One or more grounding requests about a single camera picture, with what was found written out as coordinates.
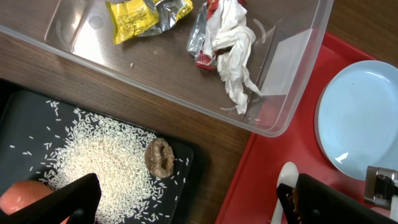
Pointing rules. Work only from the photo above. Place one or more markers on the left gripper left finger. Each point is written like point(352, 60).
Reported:
point(76, 202)

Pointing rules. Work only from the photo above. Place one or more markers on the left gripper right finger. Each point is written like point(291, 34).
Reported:
point(316, 202)

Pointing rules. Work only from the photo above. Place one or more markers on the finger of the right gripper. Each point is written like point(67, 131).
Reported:
point(285, 194)

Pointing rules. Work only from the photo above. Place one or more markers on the white plastic spoon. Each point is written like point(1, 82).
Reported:
point(288, 176)

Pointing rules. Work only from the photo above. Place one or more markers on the white rice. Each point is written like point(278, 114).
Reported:
point(116, 156)

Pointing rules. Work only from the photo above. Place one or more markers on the orange carrot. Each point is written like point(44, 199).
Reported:
point(22, 194)

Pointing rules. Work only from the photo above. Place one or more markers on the brown food lump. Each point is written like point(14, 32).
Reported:
point(159, 158)

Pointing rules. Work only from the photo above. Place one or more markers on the light blue plate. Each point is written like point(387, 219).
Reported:
point(356, 118)

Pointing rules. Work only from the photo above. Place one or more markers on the white napkin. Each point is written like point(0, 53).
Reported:
point(226, 28)

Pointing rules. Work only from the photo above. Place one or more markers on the red snack wrapper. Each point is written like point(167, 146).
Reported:
point(197, 37)

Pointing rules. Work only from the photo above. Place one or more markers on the yellow snack wrapper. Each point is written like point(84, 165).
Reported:
point(143, 18)

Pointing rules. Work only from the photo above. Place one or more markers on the black waste tray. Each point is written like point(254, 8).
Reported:
point(34, 125)

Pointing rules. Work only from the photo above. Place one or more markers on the red serving tray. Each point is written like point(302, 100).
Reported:
point(252, 196)

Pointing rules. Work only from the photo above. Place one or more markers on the clear plastic bin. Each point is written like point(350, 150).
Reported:
point(288, 33)

